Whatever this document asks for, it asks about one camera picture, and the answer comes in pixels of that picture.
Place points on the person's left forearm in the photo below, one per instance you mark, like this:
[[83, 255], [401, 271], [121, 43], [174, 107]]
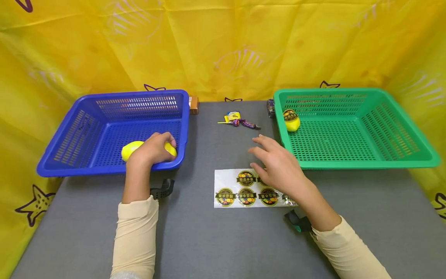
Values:
[[136, 224]]

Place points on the person's left hand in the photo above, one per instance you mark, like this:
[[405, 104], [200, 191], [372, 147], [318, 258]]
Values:
[[148, 152]]

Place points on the yellow lemon with round sticker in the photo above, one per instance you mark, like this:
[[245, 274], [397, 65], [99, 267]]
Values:
[[292, 123]]

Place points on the blue plastic basket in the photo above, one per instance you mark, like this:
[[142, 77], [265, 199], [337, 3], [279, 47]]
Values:
[[104, 133]]

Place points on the small yellow candy packet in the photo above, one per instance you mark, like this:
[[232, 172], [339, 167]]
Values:
[[233, 115]]

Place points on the person's right forearm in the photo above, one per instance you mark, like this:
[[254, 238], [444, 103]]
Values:
[[331, 232]]

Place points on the small brown box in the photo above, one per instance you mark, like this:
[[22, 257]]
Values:
[[193, 105]]

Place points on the plain yellow lemon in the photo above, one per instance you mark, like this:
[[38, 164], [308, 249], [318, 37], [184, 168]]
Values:
[[130, 150]]

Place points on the person's left fingers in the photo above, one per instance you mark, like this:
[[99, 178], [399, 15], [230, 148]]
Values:
[[164, 138]]

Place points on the dark snack packet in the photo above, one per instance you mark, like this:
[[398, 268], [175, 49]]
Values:
[[270, 108]]

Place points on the purple lollipop with yellow stick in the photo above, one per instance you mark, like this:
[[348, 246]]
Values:
[[235, 123]]

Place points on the purple wrapped candy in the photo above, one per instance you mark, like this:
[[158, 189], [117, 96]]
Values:
[[248, 124]]

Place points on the black wrist band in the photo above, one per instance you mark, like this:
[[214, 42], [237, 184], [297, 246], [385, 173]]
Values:
[[299, 223], [162, 189]]

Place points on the sheet of round fruit stickers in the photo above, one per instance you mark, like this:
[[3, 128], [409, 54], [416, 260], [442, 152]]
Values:
[[228, 182]]

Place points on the green plastic basket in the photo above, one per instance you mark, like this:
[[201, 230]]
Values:
[[341, 139]]

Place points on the person's right hand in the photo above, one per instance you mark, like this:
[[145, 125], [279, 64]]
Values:
[[282, 168]]

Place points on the person's right thumb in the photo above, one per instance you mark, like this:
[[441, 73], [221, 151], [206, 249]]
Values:
[[259, 172]]

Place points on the person's right fingers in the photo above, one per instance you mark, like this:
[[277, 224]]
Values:
[[266, 149]]

